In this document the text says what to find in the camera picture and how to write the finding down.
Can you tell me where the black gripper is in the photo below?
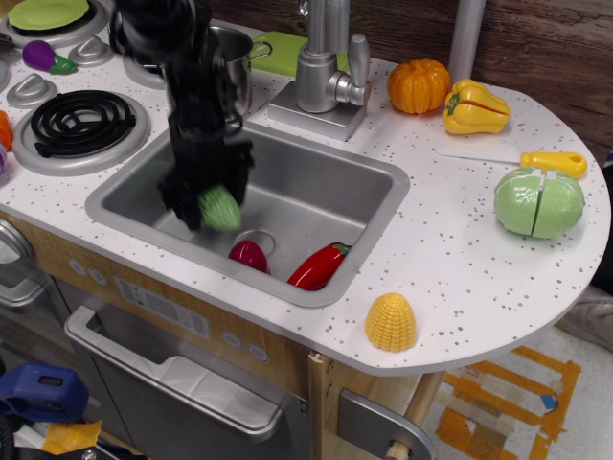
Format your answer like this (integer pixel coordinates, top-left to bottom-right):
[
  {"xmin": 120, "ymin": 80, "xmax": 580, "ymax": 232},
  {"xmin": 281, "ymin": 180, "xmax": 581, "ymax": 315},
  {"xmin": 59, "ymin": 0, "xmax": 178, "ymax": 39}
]
[{"xmin": 159, "ymin": 117, "xmax": 254, "ymax": 231}]

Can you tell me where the green bumpy toy squash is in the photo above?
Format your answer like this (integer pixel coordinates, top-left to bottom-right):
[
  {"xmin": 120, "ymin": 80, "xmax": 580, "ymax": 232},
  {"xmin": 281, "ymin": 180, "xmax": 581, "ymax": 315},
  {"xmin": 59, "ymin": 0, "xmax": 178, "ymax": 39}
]
[{"xmin": 197, "ymin": 184, "xmax": 242, "ymax": 232}]

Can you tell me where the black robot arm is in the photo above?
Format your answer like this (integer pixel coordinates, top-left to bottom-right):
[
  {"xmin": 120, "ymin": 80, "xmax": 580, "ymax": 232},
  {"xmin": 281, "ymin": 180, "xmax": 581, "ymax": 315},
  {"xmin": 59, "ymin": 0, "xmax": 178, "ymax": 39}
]
[{"xmin": 111, "ymin": 1, "xmax": 253, "ymax": 232}]

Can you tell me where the stainless steel pot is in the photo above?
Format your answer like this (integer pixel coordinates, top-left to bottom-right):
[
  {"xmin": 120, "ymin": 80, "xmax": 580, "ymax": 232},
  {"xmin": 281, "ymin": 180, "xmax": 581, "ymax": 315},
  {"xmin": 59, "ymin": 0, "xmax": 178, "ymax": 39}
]
[{"xmin": 210, "ymin": 26, "xmax": 273, "ymax": 122}]

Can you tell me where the dark red toy vegetable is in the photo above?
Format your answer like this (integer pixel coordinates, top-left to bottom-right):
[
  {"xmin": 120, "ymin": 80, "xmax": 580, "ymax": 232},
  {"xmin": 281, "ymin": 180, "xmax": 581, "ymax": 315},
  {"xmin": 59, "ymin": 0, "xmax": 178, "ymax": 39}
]
[{"xmin": 228, "ymin": 240, "xmax": 270, "ymax": 274}]

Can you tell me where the grey toy sink basin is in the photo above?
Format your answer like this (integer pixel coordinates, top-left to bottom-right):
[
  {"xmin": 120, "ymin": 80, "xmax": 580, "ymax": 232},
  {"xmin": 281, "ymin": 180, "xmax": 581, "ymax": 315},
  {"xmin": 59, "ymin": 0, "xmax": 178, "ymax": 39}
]
[{"xmin": 85, "ymin": 123, "xmax": 409, "ymax": 308}]

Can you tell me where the red toy chili pepper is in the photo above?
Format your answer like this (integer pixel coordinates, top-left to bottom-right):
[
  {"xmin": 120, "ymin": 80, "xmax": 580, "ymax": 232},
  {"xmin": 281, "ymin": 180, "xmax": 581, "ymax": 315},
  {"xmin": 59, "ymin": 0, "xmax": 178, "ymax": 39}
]
[{"xmin": 287, "ymin": 242, "xmax": 352, "ymax": 291}]

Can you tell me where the black coil front burner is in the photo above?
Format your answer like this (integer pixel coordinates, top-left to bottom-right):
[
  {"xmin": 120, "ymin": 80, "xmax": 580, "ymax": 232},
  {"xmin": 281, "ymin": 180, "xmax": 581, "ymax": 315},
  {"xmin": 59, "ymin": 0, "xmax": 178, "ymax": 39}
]
[{"xmin": 12, "ymin": 90, "xmax": 149, "ymax": 177}]

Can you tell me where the green cutting board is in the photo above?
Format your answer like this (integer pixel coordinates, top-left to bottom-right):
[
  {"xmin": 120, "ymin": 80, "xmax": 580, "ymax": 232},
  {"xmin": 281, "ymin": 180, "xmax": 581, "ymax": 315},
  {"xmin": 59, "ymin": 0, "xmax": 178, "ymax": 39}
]
[{"xmin": 252, "ymin": 32, "xmax": 349, "ymax": 78}]

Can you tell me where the silver toy faucet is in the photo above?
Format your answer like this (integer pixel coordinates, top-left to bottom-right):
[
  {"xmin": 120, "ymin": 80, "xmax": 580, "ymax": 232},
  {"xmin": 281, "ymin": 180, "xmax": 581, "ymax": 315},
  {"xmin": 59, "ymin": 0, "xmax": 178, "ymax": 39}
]
[{"xmin": 267, "ymin": 1, "xmax": 372, "ymax": 141}]

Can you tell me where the grey stove knob upper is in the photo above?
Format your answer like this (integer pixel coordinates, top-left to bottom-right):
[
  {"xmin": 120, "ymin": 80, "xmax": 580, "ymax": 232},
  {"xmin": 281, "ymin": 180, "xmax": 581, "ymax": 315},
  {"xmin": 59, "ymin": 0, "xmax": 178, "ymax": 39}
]
[{"xmin": 68, "ymin": 35, "xmax": 115, "ymax": 67}]

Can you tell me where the grey stove knob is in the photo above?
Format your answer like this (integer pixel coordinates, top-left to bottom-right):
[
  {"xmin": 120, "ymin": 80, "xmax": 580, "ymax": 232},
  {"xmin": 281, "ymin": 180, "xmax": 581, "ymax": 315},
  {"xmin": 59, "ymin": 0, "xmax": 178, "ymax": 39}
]
[
  {"xmin": 68, "ymin": 35, "xmax": 115, "ymax": 67},
  {"xmin": 7, "ymin": 74, "xmax": 57, "ymax": 109}
]

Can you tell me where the grey dishwasher door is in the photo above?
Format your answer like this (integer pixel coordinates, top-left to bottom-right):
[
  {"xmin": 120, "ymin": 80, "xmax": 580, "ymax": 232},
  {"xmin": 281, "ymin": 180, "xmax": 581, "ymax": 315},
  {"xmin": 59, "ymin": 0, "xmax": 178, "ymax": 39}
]
[{"xmin": 64, "ymin": 305, "xmax": 310, "ymax": 459}]

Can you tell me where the grey stove knob lower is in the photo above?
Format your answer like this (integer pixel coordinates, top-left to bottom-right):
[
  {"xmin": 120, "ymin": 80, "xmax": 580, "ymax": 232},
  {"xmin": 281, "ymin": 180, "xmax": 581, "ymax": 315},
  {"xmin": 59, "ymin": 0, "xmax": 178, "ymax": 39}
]
[{"xmin": 7, "ymin": 74, "xmax": 57, "ymax": 109}]

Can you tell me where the orange toy at left edge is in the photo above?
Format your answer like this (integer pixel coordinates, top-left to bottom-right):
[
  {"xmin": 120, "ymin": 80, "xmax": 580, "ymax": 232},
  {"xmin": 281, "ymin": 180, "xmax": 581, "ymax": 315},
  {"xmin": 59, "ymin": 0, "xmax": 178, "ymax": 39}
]
[{"xmin": 0, "ymin": 110, "xmax": 12, "ymax": 151}]

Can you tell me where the yellow toy corn piece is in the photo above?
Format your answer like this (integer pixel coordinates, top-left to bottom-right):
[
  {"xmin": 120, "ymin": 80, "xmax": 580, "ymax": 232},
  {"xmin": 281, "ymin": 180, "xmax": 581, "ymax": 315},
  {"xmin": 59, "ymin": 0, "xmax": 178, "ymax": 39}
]
[{"xmin": 365, "ymin": 292, "xmax": 417, "ymax": 352}]

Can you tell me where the purple toy eggplant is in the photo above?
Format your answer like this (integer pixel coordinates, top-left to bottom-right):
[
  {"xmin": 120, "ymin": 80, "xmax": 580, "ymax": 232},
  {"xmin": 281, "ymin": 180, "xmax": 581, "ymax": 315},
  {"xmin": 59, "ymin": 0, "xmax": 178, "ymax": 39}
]
[{"xmin": 22, "ymin": 40, "xmax": 78, "ymax": 75}]

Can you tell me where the orange toy pumpkin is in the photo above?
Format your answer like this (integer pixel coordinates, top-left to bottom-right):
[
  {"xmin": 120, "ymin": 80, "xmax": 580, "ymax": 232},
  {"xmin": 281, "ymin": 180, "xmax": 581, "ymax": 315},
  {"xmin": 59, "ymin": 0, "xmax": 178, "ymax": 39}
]
[{"xmin": 387, "ymin": 58, "xmax": 451, "ymax": 114}]

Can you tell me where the green toy plate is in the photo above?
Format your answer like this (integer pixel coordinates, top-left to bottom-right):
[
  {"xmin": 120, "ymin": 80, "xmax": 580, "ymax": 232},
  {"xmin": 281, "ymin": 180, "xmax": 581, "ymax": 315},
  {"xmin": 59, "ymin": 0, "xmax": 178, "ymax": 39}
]
[{"xmin": 8, "ymin": 0, "xmax": 90, "ymax": 32}]

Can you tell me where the blue plastic device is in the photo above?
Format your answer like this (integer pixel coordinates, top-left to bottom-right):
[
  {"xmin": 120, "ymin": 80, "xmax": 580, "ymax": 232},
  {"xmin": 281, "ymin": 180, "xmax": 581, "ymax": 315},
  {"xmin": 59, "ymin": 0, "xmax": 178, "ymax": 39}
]
[{"xmin": 1, "ymin": 362, "xmax": 89, "ymax": 423}]

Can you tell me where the yellow toy bell pepper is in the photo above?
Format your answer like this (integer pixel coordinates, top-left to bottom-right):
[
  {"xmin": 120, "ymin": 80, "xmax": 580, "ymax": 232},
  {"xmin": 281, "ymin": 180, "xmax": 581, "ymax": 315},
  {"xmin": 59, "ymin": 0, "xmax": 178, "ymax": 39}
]
[{"xmin": 443, "ymin": 79, "xmax": 511, "ymax": 135}]

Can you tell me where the grey vertical pole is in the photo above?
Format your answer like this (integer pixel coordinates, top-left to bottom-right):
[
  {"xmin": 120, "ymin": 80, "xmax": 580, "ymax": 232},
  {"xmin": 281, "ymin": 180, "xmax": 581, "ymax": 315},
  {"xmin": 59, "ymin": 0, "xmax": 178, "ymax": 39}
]
[{"xmin": 448, "ymin": 0, "xmax": 487, "ymax": 82}]

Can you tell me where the green toy cabbage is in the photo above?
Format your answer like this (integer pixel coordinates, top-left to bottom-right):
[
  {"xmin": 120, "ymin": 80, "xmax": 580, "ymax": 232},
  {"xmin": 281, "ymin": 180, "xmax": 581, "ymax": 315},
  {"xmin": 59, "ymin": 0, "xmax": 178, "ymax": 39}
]
[{"xmin": 494, "ymin": 167, "xmax": 585, "ymax": 240}]

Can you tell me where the grey oven door handle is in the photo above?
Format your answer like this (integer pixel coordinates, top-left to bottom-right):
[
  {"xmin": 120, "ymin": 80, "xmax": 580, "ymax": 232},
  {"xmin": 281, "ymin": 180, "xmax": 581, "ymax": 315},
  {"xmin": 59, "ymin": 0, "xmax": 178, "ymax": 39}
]
[{"xmin": 1, "ymin": 218, "xmax": 47, "ymax": 314}]

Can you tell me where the yellow handled toy knife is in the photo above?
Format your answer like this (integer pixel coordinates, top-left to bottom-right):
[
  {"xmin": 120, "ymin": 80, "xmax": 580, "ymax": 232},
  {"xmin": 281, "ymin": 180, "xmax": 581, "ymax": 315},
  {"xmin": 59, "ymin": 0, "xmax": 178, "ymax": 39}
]
[{"xmin": 437, "ymin": 145, "xmax": 588, "ymax": 179}]

